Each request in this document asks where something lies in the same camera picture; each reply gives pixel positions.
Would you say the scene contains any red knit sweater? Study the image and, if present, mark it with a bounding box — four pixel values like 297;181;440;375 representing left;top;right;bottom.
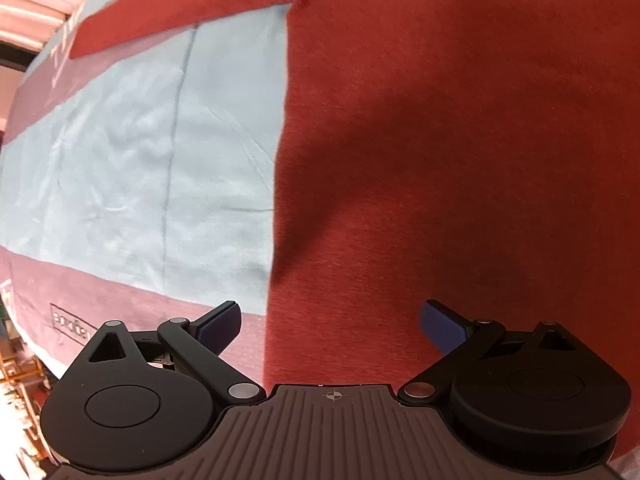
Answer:
69;0;640;461

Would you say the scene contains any blue and mauve bed sheet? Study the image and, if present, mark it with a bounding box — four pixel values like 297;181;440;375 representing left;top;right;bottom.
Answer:
1;0;288;380

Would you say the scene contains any pink window frame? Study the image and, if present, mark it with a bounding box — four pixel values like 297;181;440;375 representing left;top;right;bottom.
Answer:
0;0;86;52

